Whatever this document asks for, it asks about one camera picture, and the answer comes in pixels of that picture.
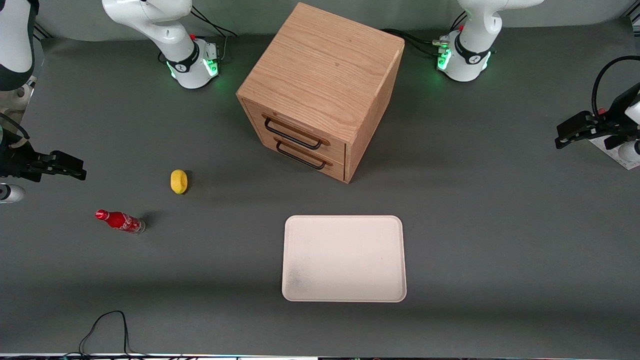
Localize wooden drawer front, larger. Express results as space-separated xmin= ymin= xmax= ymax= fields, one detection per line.
xmin=242 ymin=97 xmax=347 ymax=164

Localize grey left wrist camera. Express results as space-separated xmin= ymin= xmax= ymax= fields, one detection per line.
xmin=619 ymin=142 xmax=640 ymax=164

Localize black base cables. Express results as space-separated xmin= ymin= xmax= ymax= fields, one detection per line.
xmin=381 ymin=11 xmax=469 ymax=57
xmin=158 ymin=5 xmax=239 ymax=65

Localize black wire drawer handle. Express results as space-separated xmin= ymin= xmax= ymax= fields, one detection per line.
xmin=275 ymin=140 xmax=328 ymax=171
xmin=263 ymin=116 xmax=324 ymax=151

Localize black left base cables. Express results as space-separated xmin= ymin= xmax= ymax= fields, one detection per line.
xmin=381 ymin=11 xmax=469 ymax=57

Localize black looped table cable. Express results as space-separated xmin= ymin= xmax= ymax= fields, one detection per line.
xmin=62 ymin=310 xmax=151 ymax=359

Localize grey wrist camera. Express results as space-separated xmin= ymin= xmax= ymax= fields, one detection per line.
xmin=619 ymin=142 xmax=640 ymax=164
xmin=0 ymin=183 xmax=26 ymax=204

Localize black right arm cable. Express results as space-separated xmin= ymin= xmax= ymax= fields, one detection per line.
xmin=0 ymin=113 xmax=31 ymax=142

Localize wooden drawer front, smaller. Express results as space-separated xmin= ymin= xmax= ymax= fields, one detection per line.
xmin=259 ymin=134 xmax=346 ymax=182

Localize black right base cables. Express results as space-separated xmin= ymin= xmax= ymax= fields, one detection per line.
xmin=158 ymin=5 xmax=239 ymax=65

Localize wooden two-drawer cabinet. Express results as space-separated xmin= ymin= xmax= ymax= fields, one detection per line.
xmin=236 ymin=2 xmax=406 ymax=184

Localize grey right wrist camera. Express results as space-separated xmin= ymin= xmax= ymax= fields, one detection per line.
xmin=0 ymin=183 xmax=26 ymax=204

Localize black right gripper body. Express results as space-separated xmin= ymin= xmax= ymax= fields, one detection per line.
xmin=0 ymin=142 xmax=45 ymax=183

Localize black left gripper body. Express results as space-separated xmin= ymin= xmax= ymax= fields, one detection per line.
xmin=595 ymin=82 xmax=640 ymax=151

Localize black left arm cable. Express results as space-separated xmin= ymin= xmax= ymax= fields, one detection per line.
xmin=591 ymin=55 xmax=640 ymax=118

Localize yellow lemon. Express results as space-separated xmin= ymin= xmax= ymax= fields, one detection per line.
xmin=170 ymin=169 xmax=189 ymax=195

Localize red cookie box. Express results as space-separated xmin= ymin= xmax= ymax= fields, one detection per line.
xmin=589 ymin=135 xmax=640 ymax=171

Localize beige plastic tray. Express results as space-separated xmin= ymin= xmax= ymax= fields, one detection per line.
xmin=281 ymin=215 xmax=408 ymax=303

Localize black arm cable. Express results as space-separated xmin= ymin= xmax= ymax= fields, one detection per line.
xmin=591 ymin=55 xmax=640 ymax=118
xmin=0 ymin=113 xmax=31 ymax=142

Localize red cola bottle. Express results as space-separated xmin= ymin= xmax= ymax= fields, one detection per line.
xmin=95 ymin=209 xmax=147 ymax=235

